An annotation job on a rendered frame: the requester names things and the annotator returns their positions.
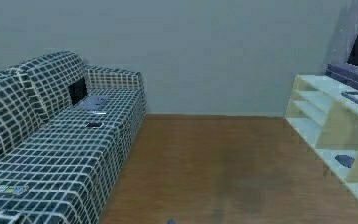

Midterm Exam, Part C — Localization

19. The grey open laptop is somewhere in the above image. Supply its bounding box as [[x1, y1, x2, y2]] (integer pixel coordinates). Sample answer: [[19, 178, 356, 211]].
[[67, 77, 110, 111]]

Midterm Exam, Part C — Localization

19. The black white checked sofa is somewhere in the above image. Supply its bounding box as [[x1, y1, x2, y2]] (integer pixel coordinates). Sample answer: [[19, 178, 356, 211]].
[[0, 50, 147, 224]]

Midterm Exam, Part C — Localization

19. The pale green shelf unit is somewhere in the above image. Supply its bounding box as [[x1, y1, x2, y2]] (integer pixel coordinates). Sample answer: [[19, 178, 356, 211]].
[[284, 74, 358, 214]]

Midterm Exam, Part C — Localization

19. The dark grey flat box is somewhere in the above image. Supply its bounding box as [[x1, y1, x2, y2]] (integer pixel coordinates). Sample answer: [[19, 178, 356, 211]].
[[334, 154, 356, 169]]

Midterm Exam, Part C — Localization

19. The colourful flat book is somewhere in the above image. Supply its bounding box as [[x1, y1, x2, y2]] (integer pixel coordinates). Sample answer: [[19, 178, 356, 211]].
[[0, 184, 29, 196]]

